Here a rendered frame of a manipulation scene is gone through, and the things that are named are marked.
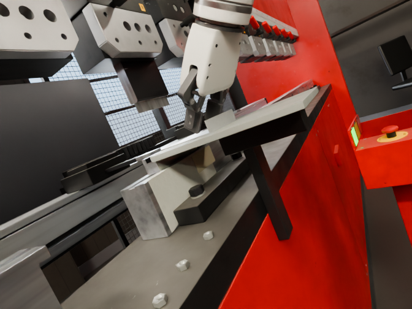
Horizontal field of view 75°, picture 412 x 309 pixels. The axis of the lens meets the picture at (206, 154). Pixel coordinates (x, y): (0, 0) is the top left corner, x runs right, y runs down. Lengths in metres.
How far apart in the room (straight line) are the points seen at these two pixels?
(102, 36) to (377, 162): 0.73
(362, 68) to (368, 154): 3.71
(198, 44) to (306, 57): 2.22
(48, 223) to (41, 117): 0.46
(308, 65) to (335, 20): 2.04
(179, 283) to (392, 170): 0.68
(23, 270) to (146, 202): 0.19
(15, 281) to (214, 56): 0.35
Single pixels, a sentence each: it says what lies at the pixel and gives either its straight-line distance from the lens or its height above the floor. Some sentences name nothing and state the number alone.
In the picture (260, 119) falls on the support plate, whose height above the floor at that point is 1.00.
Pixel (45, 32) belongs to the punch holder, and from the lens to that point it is 0.41.
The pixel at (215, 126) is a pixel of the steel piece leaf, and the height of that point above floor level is 1.01.
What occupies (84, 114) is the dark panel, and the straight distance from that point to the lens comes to 1.09.
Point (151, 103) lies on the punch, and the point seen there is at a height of 1.09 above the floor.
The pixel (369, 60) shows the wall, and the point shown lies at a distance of 4.51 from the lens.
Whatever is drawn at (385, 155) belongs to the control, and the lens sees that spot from 0.86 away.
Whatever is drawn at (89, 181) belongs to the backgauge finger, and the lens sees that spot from 0.65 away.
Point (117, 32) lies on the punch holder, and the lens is 0.50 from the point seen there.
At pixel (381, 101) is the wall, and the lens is 4.57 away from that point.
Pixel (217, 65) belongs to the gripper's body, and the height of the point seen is 1.09.
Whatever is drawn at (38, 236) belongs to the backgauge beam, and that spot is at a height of 0.94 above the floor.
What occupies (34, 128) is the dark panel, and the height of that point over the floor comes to 1.20.
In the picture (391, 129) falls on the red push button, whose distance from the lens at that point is 0.87.
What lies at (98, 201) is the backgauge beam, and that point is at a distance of 0.70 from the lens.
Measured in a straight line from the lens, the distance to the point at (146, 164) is 0.50.
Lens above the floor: 1.03
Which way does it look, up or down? 7 degrees down
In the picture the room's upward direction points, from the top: 23 degrees counter-clockwise
